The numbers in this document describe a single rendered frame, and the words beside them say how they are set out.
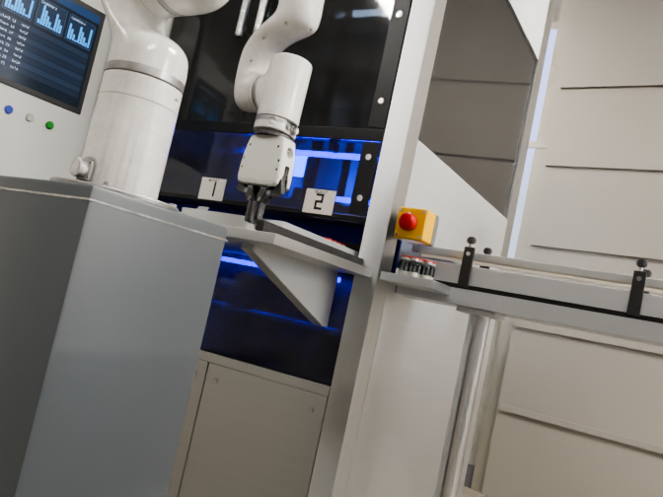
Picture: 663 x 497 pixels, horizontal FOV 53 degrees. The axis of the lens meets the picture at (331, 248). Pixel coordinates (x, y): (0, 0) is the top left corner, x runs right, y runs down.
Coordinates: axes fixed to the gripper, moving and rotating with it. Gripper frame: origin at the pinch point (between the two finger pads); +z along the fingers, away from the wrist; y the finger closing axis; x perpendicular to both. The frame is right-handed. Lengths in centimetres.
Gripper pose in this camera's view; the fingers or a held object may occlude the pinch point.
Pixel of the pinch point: (254, 212)
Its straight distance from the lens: 128.4
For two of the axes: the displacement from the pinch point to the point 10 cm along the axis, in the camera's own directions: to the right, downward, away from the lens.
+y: -8.5, -1.4, 5.0
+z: -2.3, 9.7, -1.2
